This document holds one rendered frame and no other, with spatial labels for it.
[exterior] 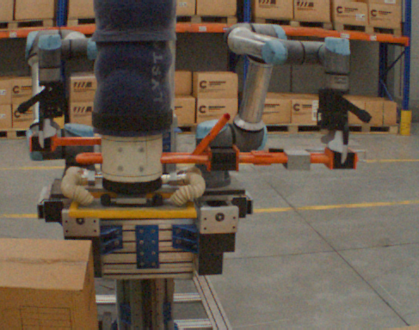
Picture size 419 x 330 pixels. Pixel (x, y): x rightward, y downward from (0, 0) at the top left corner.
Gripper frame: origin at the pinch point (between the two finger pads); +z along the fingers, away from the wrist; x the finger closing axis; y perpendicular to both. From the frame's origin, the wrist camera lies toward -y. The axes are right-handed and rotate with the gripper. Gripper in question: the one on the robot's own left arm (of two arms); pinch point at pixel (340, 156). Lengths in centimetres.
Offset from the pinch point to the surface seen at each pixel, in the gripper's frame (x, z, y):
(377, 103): -754, 76, -291
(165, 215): 16, 12, 51
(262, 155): 4.0, -1.0, 24.3
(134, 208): 15, 11, 59
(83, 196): 14, 8, 73
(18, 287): 21, 33, 93
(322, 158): 3.5, -0.2, 6.7
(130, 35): 13, -34, 61
